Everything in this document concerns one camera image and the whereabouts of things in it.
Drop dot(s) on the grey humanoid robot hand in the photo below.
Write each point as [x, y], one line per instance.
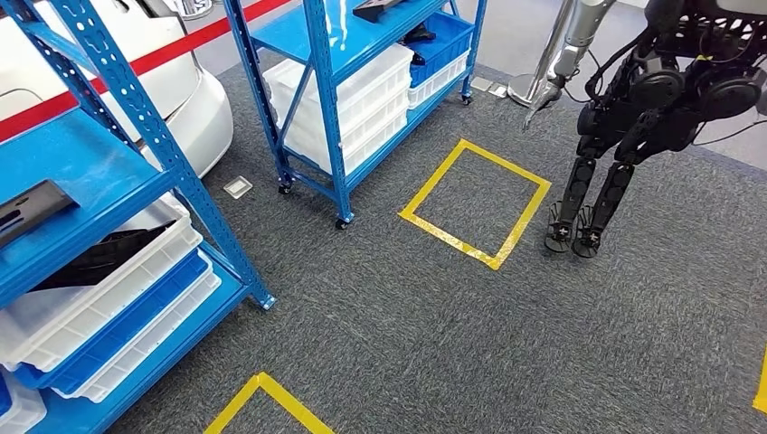
[548, 96]

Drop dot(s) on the silver humanoid robot arm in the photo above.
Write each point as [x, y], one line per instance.
[584, 30]

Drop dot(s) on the long black plastic part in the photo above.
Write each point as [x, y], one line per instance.
[377, 9]
[30, 209]

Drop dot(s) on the blue metal shelf rack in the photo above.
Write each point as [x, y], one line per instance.
[90, 156]
[322, 90]

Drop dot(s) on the black ribbed plastic part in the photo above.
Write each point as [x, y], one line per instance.
[102, 257]

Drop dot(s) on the silver floor outlet plate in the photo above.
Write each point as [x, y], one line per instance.
[498, 91]
[480, 84]
[238, 187]

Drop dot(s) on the yellow floor tape square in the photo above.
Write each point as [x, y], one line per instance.
[762, 389]
[506, 162]

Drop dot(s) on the black silver humanoid robot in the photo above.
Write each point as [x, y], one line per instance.
[653, 90]

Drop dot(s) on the white plastic crate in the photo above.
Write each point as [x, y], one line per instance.
[371, 150]
[374, 123]
[437, 84]
[24, 413]
[150, 347]
[90, 311]
[371, 78]

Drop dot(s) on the small black parts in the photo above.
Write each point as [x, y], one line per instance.
[416, 36]

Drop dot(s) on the white vehicle with red stripe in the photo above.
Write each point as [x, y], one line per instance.
[174, 90]

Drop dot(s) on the chrome stanchion post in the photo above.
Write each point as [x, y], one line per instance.
[527, 90]

